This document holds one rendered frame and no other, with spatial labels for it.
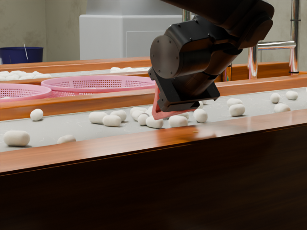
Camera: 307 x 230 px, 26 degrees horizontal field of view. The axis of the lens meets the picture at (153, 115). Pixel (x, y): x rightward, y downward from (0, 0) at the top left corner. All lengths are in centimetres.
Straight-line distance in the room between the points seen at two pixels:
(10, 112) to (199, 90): 36
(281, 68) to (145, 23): 183
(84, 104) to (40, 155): 47
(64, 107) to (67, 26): 560
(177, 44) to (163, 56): 3
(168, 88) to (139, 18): 285
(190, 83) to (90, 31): 322
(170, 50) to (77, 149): 18
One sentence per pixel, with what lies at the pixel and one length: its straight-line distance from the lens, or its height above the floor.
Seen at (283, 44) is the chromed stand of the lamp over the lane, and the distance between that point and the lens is 167.
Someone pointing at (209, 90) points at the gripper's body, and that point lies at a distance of 99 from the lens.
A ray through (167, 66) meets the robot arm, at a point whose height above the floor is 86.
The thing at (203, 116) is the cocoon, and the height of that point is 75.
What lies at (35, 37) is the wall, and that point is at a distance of 739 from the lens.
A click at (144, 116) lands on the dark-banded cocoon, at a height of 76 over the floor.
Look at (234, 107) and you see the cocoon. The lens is 118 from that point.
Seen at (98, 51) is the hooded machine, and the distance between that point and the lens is 402.
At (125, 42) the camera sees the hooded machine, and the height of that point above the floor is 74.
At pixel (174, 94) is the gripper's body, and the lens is 94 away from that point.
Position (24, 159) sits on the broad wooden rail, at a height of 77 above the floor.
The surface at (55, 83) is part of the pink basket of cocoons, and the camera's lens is 155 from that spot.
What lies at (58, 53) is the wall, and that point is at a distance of 708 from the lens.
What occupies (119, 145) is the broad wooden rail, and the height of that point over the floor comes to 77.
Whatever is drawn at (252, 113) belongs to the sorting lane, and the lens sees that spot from 122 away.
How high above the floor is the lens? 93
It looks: 9 degrees down
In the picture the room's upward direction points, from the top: straight up
